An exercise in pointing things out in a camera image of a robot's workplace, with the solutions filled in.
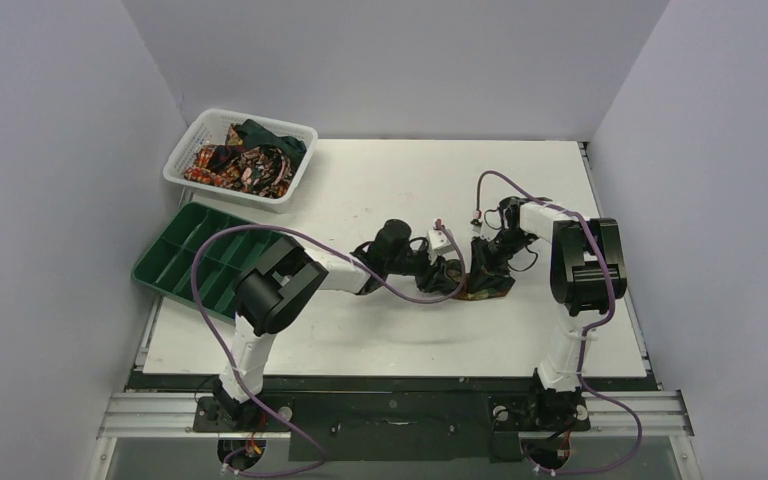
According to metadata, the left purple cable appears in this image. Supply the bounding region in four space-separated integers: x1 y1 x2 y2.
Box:
189 222 469 478

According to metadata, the green compartment tray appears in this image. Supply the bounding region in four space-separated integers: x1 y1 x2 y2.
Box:
132 202 283 324

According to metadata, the dark green tie in basket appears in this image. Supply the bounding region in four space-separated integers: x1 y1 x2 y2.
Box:
226 119 307 166

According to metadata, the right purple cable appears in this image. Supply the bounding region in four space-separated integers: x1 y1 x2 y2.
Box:
471 170 644 477

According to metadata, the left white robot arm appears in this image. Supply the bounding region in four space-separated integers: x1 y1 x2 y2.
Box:
190 219 467 430

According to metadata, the white plastic basket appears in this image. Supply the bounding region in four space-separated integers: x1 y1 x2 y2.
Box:
162 108 319 213

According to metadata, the red patterned ties pile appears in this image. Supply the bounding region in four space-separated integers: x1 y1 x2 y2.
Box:
183 140 300 199

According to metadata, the purple cable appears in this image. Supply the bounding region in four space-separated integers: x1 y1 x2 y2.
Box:
471 170 644 477
189 222 469 478

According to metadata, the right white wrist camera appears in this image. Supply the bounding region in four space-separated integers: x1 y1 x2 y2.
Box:
470 210 484 235

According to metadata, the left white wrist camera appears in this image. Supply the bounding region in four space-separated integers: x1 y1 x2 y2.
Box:
426 219 458 261

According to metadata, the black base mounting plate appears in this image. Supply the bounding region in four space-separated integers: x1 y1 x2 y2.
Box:
125 374 657 464

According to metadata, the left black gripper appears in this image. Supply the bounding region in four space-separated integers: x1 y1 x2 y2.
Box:
385 246 455 292

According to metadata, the aluminium frame rail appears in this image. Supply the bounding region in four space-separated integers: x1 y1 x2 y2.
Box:
99 390 697 440

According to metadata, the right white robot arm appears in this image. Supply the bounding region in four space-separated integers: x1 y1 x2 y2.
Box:
466 197 627 431

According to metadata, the orange green patterned tie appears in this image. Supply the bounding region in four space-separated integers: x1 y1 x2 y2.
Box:
447 267 516 301

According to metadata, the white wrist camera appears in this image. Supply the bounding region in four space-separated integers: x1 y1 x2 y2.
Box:
470 210 484 235
426 219 458 261

